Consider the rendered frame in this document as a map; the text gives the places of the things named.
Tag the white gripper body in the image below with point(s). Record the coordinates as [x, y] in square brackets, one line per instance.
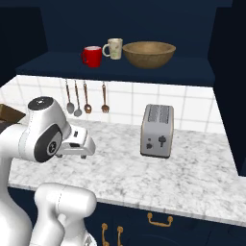
[78, 148]

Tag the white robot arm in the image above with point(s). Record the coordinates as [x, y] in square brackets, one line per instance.
[12, 150]

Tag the navy cabinet door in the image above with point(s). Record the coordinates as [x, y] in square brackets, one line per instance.
[22, 38]
[229, 80]

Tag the long silver hanging spoon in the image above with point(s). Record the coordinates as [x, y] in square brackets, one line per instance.
[78, 110]

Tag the wooden hanging spoon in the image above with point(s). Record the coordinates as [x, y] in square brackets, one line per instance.
[87, 107]

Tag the small silver hanging spoon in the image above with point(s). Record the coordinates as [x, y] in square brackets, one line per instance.
[69, 105]

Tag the wooden hanging fork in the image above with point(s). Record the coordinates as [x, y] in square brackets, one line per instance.
[105, 107]

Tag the brown box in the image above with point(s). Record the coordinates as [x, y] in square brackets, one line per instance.
[9, 113]

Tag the navy base cupboard door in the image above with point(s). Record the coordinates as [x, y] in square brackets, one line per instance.
[96, 227]
[123, 229]

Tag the silver toaster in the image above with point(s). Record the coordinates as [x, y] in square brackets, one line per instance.
[157, 134]

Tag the red mug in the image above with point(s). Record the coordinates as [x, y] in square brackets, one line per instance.
[93, 57]

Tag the cream patterned mug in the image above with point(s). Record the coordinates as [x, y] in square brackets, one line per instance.
[115, 48]

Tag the wooden bowl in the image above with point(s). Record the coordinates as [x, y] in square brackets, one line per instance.
[149, 55]

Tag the navy drawer front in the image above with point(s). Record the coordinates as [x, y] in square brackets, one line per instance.
[192, 232]

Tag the open navy wall cabinet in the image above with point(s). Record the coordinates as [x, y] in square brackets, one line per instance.
[128, 19]

